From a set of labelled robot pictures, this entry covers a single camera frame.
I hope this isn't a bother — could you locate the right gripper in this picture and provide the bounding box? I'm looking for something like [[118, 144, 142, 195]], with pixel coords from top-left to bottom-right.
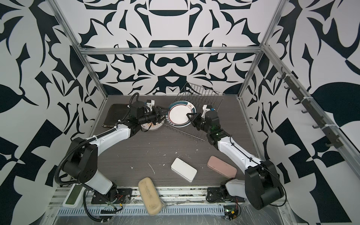
[[187, 112, 213, 136]]

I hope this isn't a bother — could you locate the white round plate front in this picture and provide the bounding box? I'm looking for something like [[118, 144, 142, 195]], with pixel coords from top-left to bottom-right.
[[166, 100, 197, 128]]

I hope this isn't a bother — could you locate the white round plate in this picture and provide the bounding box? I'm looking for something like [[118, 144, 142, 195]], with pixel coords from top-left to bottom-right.
[[141, 122, 164, 132], [166, 100, 197, 128]]

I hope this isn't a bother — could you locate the black square plate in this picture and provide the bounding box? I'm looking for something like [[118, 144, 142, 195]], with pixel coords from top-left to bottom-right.
[[102, 104, 129, 128]]

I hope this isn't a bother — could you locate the white round plate back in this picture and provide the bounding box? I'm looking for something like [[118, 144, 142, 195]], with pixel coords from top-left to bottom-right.
[[141, 122, 164, 132]]

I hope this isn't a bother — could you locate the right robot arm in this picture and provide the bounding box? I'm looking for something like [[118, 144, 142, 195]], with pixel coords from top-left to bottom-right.
[[187, 110, 287, 210]]

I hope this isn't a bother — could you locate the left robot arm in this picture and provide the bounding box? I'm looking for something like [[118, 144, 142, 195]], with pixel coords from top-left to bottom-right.
[[54, 101, 169, 201]]

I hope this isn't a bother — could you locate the white rectangular case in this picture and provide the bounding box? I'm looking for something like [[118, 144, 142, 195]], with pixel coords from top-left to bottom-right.
[[171, 158, 197, 182]]

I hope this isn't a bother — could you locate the beige oblong case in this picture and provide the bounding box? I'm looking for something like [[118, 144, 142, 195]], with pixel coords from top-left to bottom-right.
[[138, 177, 164, 216]]

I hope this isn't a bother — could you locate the small circuit board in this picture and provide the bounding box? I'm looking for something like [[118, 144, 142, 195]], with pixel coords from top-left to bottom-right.
[[224, 204, 242, 221]]

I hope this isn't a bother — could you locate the white display box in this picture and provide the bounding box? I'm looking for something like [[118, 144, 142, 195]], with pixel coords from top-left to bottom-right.
[[62, 184, 85, 209]]

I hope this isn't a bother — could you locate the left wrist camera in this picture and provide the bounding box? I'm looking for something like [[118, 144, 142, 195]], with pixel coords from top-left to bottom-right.
[[146, 99, 155, 112]]

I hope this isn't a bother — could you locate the wire dish rack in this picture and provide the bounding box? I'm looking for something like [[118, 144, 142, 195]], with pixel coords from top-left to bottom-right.
[[165, 82, 225, 141]]

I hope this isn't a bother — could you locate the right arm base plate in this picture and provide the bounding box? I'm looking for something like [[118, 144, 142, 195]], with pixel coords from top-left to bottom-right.
[[206, 186, 245, 203]]

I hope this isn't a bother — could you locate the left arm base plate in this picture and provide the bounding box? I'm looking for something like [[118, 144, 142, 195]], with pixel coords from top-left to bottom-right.
[[91, 188, 133, 204]]

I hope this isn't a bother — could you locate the slotted cable duct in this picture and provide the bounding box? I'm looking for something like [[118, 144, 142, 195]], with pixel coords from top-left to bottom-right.
[[57, 205, 225, 216]]

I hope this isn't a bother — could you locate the wall hook rail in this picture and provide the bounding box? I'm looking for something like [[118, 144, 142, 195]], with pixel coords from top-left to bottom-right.
[[279, 67, 345, 149]]

